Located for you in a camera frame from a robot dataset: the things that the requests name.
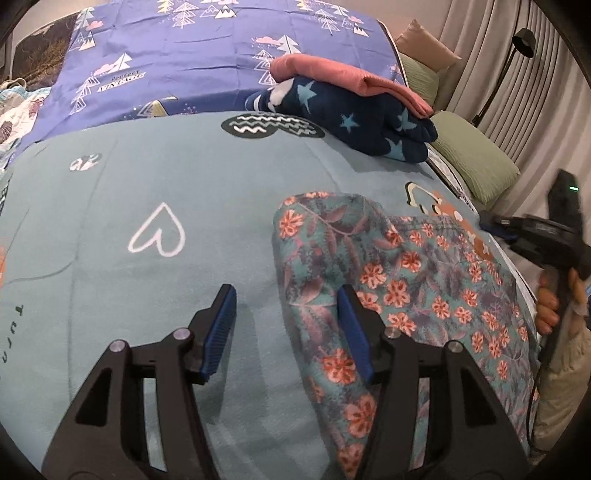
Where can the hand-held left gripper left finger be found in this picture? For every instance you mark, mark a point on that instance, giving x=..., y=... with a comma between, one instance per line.
x=219, y=337

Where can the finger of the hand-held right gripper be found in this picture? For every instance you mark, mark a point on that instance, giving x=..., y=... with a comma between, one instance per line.
x=501, y=228

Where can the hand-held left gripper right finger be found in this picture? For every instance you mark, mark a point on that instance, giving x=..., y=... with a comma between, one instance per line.
x=353, y=337

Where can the teal floral garment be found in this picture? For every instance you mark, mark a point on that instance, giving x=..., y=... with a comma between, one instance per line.
x=415, y=286

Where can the person's right forearm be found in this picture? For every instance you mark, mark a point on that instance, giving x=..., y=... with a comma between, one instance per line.
x=565, y=383

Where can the person's right hand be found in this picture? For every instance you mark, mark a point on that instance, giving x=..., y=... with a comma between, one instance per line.
x=547, y=302

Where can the teal printed blanket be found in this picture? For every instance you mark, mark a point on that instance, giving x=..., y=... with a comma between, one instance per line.
x=161, y=300

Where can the green ribbed pillow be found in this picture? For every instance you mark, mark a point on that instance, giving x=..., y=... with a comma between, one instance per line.
x=475, y=157
x=420, y=78

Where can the beige curtain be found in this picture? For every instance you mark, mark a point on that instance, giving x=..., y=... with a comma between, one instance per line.
x=554, y=115

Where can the navy star print folded blanket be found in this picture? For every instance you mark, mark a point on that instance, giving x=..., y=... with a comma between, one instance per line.
x=360, y=120

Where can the black floor lamp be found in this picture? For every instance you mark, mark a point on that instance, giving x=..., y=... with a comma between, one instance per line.
x=524, y=44

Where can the beige pillow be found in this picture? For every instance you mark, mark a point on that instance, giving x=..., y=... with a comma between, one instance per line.
x=425, y=44

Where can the pink folded cloth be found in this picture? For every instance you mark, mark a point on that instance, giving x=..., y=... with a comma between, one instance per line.
x=332, y=74

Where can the purple tree print bed sheet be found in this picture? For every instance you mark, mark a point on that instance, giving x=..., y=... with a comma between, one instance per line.
x=207, y=60

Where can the white printed quilt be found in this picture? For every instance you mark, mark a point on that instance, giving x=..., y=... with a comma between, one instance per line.
x=18, y=115

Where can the dark patterned bedding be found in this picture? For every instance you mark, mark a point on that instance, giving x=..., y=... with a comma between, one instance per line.
x=44, y=50

